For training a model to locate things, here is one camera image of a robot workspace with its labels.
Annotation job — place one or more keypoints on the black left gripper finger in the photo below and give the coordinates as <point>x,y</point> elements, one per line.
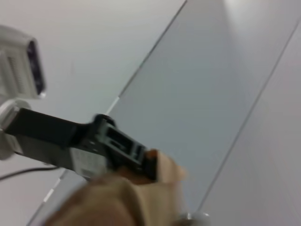
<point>122,141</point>

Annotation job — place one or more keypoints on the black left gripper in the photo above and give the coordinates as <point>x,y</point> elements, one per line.
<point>47,131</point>

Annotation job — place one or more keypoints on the khaki canvas food bag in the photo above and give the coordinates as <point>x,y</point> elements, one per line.
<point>105,202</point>

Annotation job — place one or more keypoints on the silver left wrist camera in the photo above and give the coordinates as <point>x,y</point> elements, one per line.
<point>18,63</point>

